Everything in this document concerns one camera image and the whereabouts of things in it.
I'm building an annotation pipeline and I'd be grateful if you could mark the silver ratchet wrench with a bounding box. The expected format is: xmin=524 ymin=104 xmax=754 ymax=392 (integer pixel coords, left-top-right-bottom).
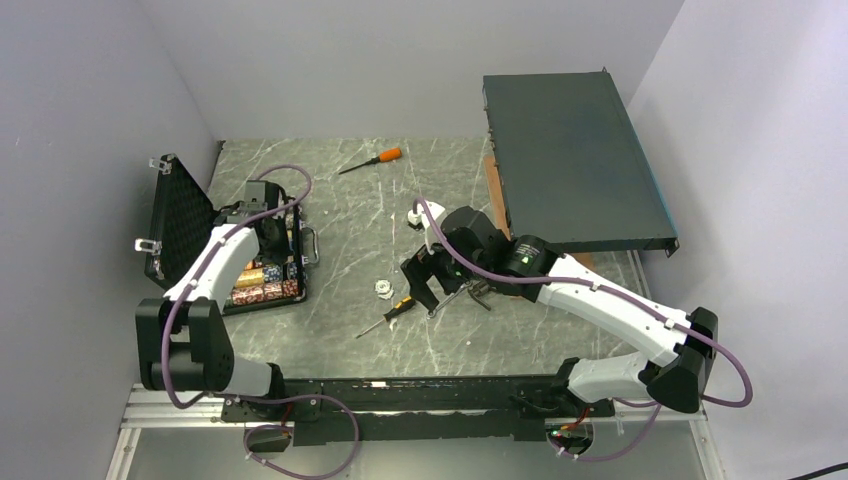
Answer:
xmin=427 ymin=282 xmax=471 ymax=318

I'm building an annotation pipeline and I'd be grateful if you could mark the black poker chip case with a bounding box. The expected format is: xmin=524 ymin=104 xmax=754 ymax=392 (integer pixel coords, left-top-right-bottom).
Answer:
xmin=134 ymin=154 xmax=318 ymax=315

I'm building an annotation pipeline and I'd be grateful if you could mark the white poker chip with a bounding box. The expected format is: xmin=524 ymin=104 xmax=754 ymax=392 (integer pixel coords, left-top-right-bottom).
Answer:
xmin=374 ymin=279 xmax=394 ymax=300

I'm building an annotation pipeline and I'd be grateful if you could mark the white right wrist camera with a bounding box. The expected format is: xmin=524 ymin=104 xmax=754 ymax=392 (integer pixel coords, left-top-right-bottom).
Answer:
xmin=407 ymin=200 xmax=445 ymax=231

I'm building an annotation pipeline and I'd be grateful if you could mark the dark grey rack unit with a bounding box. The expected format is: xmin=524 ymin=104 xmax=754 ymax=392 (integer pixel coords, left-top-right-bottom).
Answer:
xmin=482 ymin=70 xmax=680 ymax=256

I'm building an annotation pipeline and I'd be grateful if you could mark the wooden board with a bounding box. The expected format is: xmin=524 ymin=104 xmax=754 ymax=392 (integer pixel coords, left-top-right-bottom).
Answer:
xmin=482 ymin=155 xmax=598 ymax=273

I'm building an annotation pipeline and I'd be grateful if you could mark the dark metal clamp tool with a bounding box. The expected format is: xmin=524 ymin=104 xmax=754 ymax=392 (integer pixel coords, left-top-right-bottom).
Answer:
xmin=465 ymin=280 xmax=492 ymax=311

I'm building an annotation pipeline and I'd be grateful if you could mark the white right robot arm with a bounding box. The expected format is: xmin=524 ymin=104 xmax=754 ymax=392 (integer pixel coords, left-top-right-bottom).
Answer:
xmin=402 ymin=202 xmax=718 ymax=415

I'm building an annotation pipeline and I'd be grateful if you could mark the black yellow short screwdriver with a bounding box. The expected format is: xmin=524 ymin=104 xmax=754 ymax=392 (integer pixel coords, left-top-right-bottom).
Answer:
xmin=355 ymin=296 xmax=417 ymax=339

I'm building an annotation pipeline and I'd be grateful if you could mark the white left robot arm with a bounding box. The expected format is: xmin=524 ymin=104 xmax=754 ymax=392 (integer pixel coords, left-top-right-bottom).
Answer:
xmin=135 ymin=180 xmax=305 ymax=420

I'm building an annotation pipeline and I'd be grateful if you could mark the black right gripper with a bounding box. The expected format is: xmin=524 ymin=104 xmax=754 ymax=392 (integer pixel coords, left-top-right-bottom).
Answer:
xmin=402 ymin=232 xmax=490 ymax=310

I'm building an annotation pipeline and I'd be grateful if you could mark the orange handled screwdriver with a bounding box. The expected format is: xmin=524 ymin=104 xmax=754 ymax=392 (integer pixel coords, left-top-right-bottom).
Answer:
xmin=338 ymin=147 xmax=403 ymax=175

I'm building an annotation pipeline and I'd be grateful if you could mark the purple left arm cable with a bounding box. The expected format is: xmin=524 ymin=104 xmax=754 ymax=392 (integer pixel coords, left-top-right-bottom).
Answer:
xmin=160 ymin=164 xmax=360 ymax=480

